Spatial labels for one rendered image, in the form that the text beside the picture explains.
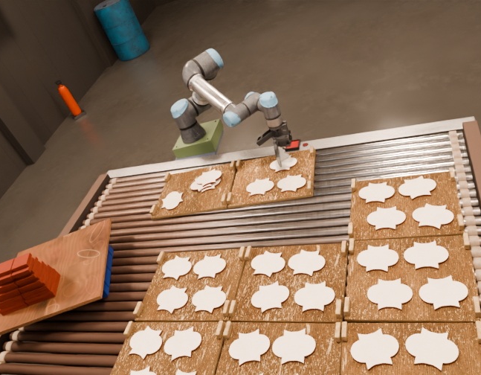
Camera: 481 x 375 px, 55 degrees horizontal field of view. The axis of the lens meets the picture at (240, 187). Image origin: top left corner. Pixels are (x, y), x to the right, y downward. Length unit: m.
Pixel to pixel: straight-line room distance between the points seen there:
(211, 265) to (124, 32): 6.21
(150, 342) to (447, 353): 1.01
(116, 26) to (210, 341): 6.55
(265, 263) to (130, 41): 6.35
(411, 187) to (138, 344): 1.24
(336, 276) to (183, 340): 0.60
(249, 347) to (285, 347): 0.13
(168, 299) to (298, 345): 0.59
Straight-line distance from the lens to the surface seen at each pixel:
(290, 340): 1.62
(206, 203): 2.28
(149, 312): 1.95
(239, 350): 1.66
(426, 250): 1.76
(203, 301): 1.84
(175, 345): 1.78
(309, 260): 1.80
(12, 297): 2.19
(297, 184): 2.16
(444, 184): 2.02
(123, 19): 7.80
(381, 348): 1.55
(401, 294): 1.65
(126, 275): 2.19
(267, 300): 1.74
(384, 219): 1.89
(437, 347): 1.54
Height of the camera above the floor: 2.27
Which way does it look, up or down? 36 degrees down
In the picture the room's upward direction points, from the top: 23 degrees counter-clockwise
